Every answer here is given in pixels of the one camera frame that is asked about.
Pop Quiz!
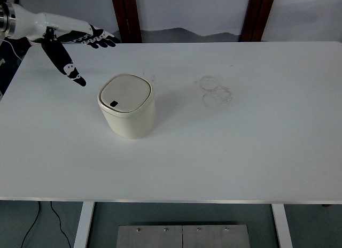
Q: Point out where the grey metal plate with screws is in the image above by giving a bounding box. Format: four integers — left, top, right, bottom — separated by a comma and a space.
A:
116, 224, 251, 248

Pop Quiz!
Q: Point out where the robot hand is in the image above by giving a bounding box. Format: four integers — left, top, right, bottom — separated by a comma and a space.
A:
10, 3, 121, 88

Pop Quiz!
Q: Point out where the white table leg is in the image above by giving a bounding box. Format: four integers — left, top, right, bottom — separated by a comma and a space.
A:
271, 204, 293, 248
73, 202, 95, 248

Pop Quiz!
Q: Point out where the black floor cable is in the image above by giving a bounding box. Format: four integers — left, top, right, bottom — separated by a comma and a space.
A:
20, 201, 41, 248
50, 201, 71, 248

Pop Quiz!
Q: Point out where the cream trash bin with lid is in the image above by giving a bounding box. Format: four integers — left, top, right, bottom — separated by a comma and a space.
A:
96, 73, 156, 140

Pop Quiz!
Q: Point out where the landscape painted screen panel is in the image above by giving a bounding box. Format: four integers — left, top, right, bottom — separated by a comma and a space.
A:
261, 0, 342, 43
0, 0, 122, 45
135, 0, 252, 43

